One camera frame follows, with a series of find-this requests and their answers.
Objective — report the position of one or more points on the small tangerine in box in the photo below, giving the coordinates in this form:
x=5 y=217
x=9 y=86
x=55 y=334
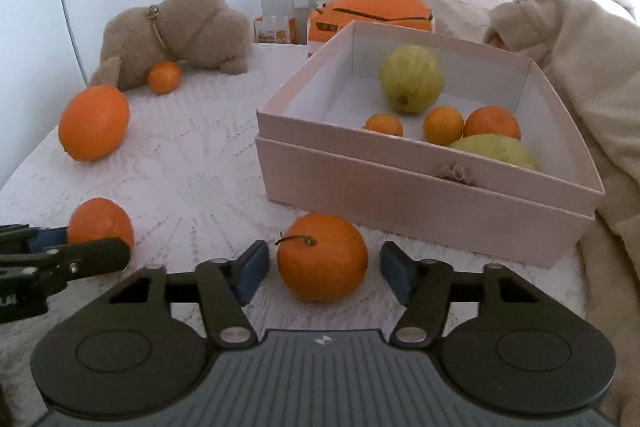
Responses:
x=384 y=123

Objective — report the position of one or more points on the middle tangerine in box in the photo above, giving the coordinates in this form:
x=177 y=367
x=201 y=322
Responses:
x=443 y=125

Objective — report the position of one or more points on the pink cardboard box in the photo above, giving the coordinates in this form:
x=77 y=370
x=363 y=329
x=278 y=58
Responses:
x=316 y=155

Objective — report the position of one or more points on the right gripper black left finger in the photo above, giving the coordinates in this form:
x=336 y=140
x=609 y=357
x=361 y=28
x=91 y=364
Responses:
x=140 y=315

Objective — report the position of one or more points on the orange paper bag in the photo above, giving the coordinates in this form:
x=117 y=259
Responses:
x=275 y=29

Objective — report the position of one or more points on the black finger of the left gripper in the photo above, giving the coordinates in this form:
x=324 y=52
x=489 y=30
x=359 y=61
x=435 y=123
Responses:
x=30 y=254

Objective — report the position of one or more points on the beige blanket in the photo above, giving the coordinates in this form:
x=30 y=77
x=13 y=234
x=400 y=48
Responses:
x=591 y=57

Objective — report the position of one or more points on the green pear in box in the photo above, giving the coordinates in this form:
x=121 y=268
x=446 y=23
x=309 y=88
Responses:
x=411 y=79

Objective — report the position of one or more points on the orange gift box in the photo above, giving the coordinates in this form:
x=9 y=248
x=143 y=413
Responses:
x=327 y=21

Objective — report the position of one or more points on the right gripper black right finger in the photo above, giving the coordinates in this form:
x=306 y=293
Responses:
x=427 y=287

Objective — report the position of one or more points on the small tangerine by plush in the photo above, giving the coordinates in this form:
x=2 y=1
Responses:
x=164 y=77

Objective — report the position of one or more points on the large orange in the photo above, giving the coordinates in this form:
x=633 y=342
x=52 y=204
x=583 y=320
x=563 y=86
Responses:
x=94 y=123

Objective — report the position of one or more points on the tangerine with stem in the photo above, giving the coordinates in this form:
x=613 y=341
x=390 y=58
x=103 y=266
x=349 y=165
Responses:
x=322 y=258

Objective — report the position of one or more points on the white pillow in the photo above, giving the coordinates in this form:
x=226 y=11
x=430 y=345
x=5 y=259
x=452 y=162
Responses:
x=464 y=19

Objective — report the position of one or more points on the brown plush toy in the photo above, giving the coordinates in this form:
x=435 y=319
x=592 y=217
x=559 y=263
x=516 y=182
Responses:
x=203 y=33

